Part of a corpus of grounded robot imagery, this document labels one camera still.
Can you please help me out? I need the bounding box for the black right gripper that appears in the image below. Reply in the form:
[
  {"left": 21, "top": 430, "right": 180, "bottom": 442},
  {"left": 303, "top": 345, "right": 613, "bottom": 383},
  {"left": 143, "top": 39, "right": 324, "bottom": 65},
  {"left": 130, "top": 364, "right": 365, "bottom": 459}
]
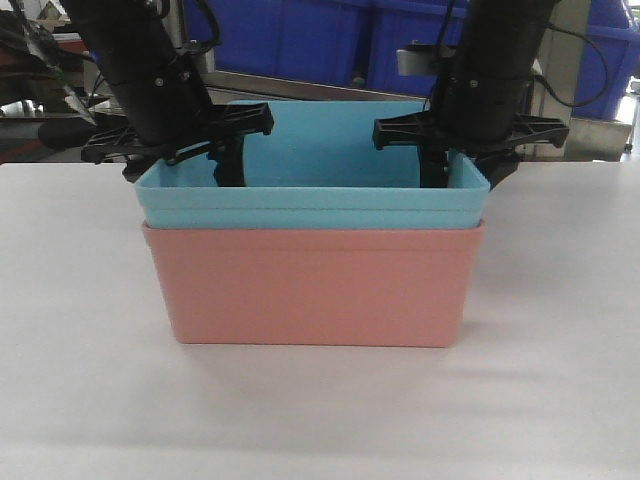
[{"left": 373, "top": 51, "right": 569, "bottom": 190}]

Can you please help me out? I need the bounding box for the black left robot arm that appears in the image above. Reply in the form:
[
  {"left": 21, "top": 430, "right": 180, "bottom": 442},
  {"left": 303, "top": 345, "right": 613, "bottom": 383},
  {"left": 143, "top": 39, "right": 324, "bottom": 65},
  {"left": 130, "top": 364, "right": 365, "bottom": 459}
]
[{"left": 63, "top": 1, "right": 274, "bottom": 187}]

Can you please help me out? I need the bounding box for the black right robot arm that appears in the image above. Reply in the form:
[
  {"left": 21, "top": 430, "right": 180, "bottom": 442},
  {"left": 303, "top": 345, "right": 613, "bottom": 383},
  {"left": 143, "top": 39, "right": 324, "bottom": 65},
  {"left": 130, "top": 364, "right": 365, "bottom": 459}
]
[{"left": 373, "top": 1, "right": 569, "bottom": 188}]

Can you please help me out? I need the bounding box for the light blue plastic box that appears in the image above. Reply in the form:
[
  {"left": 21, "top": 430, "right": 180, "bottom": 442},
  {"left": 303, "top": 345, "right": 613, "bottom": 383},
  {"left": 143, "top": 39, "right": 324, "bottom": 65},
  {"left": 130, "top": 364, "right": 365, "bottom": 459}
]
[{"left": 134, "top": 100, "right": 490, "bottom": 229}]

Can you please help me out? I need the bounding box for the pink plastic box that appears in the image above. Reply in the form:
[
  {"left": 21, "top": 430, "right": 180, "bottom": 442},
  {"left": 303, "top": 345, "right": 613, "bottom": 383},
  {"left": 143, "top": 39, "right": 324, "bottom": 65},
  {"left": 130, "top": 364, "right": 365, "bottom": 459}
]
[{"left": 144, "top": 226, "right": 484, "bottom": 347}]

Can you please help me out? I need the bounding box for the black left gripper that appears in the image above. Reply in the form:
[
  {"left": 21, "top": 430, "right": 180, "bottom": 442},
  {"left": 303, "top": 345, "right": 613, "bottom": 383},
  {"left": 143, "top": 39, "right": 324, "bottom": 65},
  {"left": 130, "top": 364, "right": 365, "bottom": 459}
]
[{"left": 81, "top": 47, "right": 274, "bottom": 187}]

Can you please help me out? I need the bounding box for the small wooden house model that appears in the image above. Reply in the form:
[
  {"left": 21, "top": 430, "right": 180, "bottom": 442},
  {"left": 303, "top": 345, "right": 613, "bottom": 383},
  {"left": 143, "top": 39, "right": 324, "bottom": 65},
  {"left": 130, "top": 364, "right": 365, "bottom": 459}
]
[{"left": 38, "top": 0, "right": 69, "bottom": 23}]

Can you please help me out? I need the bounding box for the black office chair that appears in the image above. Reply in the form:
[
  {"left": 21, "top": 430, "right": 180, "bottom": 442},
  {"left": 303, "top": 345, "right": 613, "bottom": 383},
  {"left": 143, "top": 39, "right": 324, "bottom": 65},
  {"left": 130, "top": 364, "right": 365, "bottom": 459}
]
[{"left": 37, "top": 113, "right": 129, "bottom": 151}]

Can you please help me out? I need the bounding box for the blue bin far right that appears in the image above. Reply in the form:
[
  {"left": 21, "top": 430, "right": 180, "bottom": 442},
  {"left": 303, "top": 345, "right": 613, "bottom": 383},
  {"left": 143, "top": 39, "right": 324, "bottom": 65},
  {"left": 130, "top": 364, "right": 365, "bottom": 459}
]
[{"left": 532, "top": 0, "right": 640, "bottom": 122}]

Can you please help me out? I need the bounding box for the steel flow rack shelf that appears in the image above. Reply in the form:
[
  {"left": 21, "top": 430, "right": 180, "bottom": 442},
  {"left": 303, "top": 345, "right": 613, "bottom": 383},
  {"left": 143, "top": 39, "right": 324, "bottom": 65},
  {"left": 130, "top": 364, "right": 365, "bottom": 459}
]
[{"left": 84, "top": 0, "right": 636, "bottom": 164}]

